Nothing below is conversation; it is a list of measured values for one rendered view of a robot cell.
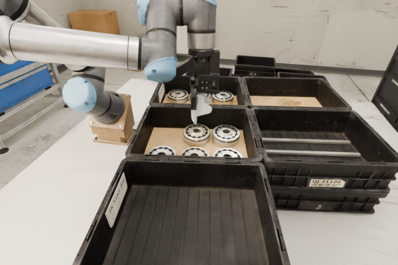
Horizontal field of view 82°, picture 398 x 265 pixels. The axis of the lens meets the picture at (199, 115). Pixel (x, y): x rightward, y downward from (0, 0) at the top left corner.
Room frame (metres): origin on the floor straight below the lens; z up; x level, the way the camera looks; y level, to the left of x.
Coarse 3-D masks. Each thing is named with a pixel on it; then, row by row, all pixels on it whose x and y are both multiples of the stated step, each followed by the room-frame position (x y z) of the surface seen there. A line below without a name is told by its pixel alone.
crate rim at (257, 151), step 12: (216, 108) 0.75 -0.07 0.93; (228, 108) 0.75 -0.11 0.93; (240, 108) 0.75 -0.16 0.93; (144, 120) 0.67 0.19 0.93; (252, 120) 0.67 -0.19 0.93; (252, 132) 0.60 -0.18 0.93; (132, 144) 0.54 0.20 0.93; (132, 156) 0.48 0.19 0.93; (144, 156) 0.48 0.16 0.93; (156, 156) 0.48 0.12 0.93; (168, 156) 0.48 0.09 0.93; (180, 156) 0.48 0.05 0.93; (192, 156) 0.48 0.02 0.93; (204, 156) 0.48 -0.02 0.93
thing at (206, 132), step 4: (192, 124) 0.74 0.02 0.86; (200, 124) 0.74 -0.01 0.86; (188, 128) 0.71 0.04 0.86; (204, 128) 0.71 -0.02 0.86; (208, 128) 0.71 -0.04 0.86; (184, 132) 0.69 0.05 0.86; (188, 132) 0.69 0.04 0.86; (204, 132) 0.69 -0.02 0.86; (208, 132) 0.69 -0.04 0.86; (188, 136) 0.67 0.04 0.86; (192, 136) 0.66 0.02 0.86; (200, 136) 0.66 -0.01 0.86; (204, 136) 0.67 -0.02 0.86
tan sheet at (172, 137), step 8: (160, 128) 0.76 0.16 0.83; (168, 128) 0.76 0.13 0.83; (176, 128) 0.76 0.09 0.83; (184, 128) 0.76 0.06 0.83; (152, 136) 0.70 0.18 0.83; (160, 136) 0.70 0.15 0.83; (168, 136) 0.70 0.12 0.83; (176, 136) 0.70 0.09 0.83; (240, 136) 0.70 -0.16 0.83; (152, 144) 0.65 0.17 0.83; (160, 144) 0.65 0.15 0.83; (168, 144) 0.65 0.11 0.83; (176, 144) 0.65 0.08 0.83; (184, 144) 0.65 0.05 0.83; (208, 144) 0.65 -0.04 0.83; (216, 144) 0.65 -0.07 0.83; (240, 144) 0.65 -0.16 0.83; (176, 152) 0.61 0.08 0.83; (208, 152) 0.61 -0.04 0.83; (240, 152) 0.61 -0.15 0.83
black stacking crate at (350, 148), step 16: (256, 112) 0.75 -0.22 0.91; (272, 112) 0.74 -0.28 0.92; (288, 112) 0.74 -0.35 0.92; (304, 112) 0.74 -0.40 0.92; (320, 112) 0.73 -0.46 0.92; (336, 112) 0.73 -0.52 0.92; (272, 128) 0.74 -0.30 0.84; (288, 128) 0.74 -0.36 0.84; (304, 128) 0.74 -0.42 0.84; (320, 128) 0.73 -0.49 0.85; (336, 128) 0.73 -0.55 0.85; (352, 128) 0.69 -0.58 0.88; (272, 144) 0.66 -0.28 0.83; (288, 144) 0.66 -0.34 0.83; (304, 144) 0.66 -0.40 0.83; (320, 144) 0.66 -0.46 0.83; (336, 144) 0.66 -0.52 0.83; (352, 144) 0.66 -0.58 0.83; (368, 144) 0.59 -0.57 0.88; (336, 160) 0.57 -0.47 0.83; (352, 160) 0.57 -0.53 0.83; (368, 160) 0.56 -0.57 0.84; (384, 160) 0.51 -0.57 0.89; (272, 176) 0.47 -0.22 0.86; (288, 176) 0.46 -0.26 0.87; (304, 176) 0.46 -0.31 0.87; (320, 176) 0.46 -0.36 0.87; (336, 176) 0.46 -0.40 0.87; (352, 176) 0.46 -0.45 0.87; (368, 176) 0.46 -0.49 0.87; (384, 176) 0.46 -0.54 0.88
